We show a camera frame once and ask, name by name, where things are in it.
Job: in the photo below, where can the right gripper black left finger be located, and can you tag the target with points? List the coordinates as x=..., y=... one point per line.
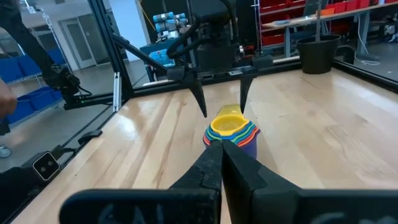
x=208, y=171

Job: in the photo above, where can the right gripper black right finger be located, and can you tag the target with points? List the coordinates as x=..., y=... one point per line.
x=239, y=174

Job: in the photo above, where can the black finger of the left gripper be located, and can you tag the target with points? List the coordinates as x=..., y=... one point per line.
x=246, y=87
x=198, y=95

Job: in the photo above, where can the navy purple measuring cup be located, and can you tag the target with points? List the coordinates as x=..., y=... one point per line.
x=248, y=151

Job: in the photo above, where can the red measuring cup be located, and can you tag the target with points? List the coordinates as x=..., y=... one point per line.
x=251, y=141

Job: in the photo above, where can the orange measuring cup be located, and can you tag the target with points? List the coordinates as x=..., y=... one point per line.
x=249, y=139

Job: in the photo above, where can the light blue measuring cup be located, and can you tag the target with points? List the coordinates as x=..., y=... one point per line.
x=247, y=137

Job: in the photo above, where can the green measuring cup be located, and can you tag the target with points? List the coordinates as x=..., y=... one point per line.
x=246, y=135

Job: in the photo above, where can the royal blue measuring cup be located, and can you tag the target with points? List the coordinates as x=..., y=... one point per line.
x=245, y=133

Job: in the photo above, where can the yellow measuring cup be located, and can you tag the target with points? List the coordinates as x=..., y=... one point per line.
x=228, y=124

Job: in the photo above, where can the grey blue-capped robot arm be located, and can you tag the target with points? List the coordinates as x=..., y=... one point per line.
x=169, y=25

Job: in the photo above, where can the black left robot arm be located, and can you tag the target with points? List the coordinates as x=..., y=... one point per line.
x=214, y=18

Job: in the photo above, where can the red storage bins shelf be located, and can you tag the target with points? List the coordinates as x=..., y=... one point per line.
x=273, y=39

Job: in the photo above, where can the black plant pot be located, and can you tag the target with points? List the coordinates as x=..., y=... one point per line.
x=318, y=54

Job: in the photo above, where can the grey workbench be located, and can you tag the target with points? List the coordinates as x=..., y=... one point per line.
x=298, y=21

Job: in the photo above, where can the black clamp foot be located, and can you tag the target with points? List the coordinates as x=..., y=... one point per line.
x=90, y=137

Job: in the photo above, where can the blue storage bins shelf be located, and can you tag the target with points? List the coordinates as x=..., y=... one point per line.
x=28, y=102

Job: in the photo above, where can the person's hand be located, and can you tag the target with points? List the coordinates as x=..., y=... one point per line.
x=7, y=99

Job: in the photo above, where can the silver aluminium bracket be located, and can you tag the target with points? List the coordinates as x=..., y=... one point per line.
x=117, y=91

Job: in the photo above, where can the small silver-faced camera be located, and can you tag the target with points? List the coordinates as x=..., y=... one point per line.
x=46, y=165

